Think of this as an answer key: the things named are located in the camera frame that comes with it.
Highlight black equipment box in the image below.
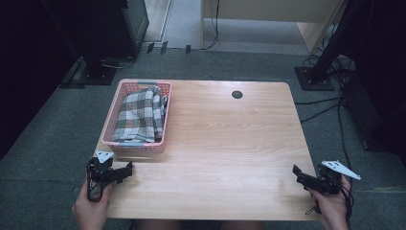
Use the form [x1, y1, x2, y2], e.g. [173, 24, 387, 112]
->
[340, 57, 406, 161]

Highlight grey plaid cloth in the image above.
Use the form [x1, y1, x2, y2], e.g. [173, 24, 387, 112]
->
[112, 84, 169, 144]

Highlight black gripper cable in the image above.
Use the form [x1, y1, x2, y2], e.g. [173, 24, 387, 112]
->
[304, 178, 356, 230]

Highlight light wooden desk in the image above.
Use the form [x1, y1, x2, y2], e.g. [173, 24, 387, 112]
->
[200, 0, 348, 55]

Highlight pink plastic basket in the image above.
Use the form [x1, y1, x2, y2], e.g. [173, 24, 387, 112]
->
[100, 80, 173, 153]

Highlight black hanging cable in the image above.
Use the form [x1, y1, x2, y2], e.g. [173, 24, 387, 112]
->
[200, 0, 222, 52]

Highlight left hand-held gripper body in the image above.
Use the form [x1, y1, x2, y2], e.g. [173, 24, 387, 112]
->
[85, 149, 121, 203]

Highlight black metal stand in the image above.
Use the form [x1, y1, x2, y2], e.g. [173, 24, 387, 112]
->
[44, 0, 142, 86]
[294, 0, 362, 92]

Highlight person's right hand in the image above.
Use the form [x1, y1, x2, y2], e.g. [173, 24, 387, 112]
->
[306, 174, 352, 230]

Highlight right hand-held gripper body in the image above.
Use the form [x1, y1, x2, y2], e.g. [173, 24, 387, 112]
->
[315, 159, 362, 196]

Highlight person's left hand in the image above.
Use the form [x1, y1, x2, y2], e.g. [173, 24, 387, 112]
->
[71, 176, 113, 230]

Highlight dark monitor cabinet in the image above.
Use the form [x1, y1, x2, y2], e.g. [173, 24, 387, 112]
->
[120, 0, 150, 59]

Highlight white floor cable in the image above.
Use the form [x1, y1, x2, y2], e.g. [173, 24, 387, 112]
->
[101, 56, 138, 70]

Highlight long black floor cable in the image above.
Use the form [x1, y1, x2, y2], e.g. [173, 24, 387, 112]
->
[336, 99, 354, 180]

